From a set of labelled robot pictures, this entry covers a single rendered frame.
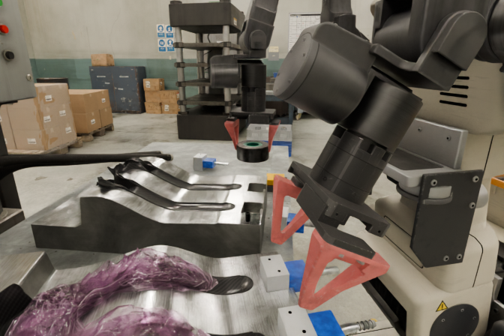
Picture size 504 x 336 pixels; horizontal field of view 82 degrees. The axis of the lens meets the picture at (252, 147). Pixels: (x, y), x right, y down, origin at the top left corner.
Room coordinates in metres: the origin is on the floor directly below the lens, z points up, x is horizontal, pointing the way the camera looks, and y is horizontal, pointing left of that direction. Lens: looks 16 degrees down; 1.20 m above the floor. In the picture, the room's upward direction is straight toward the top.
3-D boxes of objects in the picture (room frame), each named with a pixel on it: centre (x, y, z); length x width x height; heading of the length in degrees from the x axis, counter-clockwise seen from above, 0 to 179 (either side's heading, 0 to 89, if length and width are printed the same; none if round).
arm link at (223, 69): (0.66, 0.03, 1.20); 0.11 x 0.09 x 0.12; 102
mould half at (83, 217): (0.65, 0.22, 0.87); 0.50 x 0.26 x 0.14; 84
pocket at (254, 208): (0.57, 0.00, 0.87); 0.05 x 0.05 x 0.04; 84
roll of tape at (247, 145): (0.68, 0.00, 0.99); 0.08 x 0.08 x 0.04
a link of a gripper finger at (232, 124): (0.68, 0.02, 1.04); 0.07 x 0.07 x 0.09; 79
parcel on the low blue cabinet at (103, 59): (7.23, 3.59, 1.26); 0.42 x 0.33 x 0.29; 81
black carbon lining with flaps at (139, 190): (0.64, 0.20, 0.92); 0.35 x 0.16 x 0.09; 84
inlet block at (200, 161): (1.04, 0.15, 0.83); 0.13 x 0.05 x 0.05; 76
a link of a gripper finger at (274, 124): (0.67, -0.03, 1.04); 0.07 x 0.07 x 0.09; 79
